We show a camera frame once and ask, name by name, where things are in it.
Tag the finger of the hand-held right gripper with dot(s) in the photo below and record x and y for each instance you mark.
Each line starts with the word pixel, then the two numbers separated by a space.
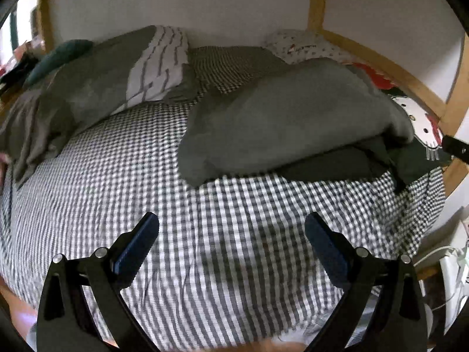
pixel 458 150

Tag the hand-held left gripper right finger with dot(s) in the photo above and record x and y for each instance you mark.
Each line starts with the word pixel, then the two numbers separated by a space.
pixel 326 251

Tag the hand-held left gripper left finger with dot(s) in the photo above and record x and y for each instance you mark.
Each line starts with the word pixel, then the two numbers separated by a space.
pixel 133 251

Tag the grey lettered hoodie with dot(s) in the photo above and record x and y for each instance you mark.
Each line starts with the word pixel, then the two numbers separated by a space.
pixel 285 124

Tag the checkered bed sheet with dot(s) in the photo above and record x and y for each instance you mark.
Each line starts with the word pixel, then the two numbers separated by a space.
pixel 146 176

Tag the white shelf unit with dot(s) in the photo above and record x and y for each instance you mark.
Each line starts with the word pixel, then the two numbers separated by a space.
pixel 454 286

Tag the light grey cloth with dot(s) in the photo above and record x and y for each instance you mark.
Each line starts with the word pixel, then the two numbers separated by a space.
pixel 29 128

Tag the white dotted pillow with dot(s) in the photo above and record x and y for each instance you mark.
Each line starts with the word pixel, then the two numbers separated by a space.
pixel 311 46

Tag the teal pillow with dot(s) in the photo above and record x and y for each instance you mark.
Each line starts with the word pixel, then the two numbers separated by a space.
pixel 62 57

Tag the wooden bed frame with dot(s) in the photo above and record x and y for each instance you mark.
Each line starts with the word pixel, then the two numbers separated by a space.
pixel 421 88

